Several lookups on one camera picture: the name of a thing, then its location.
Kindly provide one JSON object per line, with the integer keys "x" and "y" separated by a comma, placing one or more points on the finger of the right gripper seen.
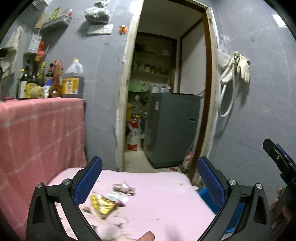
{"x": 283, "y": 161}

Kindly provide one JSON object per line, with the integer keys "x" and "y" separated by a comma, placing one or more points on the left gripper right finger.
{"x": 245, "y": 207}

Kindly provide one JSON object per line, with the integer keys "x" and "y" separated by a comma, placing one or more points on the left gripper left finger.
{"x": 43, "y": 219}

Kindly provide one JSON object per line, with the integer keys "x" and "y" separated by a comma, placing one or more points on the operator right hand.
{"x": 278, "y": 221}

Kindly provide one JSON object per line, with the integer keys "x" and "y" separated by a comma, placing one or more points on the operator left hand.
{"x": 148, "y": 236}

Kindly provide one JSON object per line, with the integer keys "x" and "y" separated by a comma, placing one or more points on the blue plastic bucket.
{"x": 205, "y": 195}

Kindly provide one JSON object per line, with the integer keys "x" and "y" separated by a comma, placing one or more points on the yellow snack wrapper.
{"x": 102, "y": 206}

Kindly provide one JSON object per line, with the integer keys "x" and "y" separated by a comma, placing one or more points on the pink floral table cover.
{"x": 164, "y": 203}

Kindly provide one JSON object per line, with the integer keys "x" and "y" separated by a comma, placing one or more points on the pink checked cloth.
{"x": 39, "y": 139}

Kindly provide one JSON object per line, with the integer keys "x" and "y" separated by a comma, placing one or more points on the silver crumpled wrapper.
{"x": 123, "y": 187}

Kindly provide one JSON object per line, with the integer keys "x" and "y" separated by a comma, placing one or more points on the grey refrigerator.
{"x": 170, "y": 127}

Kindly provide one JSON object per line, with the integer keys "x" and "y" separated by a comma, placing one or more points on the brown snack pouch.
{"x": 56, "y": 87}

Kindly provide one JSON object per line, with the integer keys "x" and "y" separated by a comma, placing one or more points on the dark sauce bottle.
{"x": 23, "y": 82}

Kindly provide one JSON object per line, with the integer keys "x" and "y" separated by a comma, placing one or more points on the yellow label sauce bottle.
{"x": 33, "y": 80}

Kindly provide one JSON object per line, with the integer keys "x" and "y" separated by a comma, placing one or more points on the large oil jug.
{"x": 73, "y": 80}

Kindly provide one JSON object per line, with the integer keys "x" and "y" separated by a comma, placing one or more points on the green box on shelf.
{"x": 135, "y": 87}

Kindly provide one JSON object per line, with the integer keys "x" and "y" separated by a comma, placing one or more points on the beige hanging towel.
{"x": 8, "y": 62}

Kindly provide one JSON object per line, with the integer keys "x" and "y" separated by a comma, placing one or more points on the white plastic bag bundle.
{"x": 98, "y": 14}

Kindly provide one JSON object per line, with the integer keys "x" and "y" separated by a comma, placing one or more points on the white gloves on wall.
{"x": 241, "y": 66}

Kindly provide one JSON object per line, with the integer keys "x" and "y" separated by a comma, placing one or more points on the grey wall shelf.
{"x": 61, "y": 22}

